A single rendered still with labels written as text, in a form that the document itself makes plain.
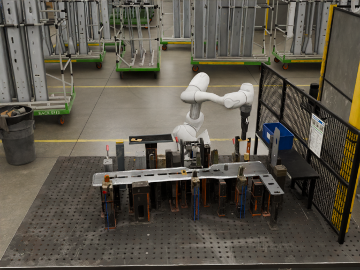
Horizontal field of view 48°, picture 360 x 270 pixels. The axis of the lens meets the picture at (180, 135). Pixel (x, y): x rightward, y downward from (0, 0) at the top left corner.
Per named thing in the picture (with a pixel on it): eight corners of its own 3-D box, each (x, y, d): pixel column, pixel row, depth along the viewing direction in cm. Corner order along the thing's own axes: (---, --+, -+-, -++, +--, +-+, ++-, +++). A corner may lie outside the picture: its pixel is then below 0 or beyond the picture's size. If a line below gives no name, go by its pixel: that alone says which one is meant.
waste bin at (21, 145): (-5, 169, 532) (-15, 117, 502) (10, 151, 581) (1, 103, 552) (34, 168, 533) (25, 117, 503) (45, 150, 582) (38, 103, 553)
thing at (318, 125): (319, 159, 306) (325, 122, 294) (306, 147, 327) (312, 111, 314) (322, 159, 307) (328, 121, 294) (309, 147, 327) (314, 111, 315)
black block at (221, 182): (217, 218, 313) (219, 186, 301) (214, 210, 323) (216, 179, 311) (227, 217, 314) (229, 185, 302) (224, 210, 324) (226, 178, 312)
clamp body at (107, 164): (104, 203, 332) (101, 164, 317) (105, 196, 342) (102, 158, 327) (116, 202, 333) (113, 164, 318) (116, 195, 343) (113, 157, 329)
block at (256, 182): (250, 217, 315) (253, 186, 303) (246, 209, 325) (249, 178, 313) (262, 216, 316) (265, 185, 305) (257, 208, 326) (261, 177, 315)
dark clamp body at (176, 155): (171, 197, 341) (171, 156, 326) (169, 189, 353) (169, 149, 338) (184, 196, 342) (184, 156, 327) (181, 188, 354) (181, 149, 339)
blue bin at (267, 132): (274, 150, 347) (276, 136, 342) (261, 136, 375) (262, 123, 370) (292, 149, 350) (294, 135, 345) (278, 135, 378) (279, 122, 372)
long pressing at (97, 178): (91, 188, 298) (91, 186, 298) (92, 173, 319) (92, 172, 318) (270, 175, 317) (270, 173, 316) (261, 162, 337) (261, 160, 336)
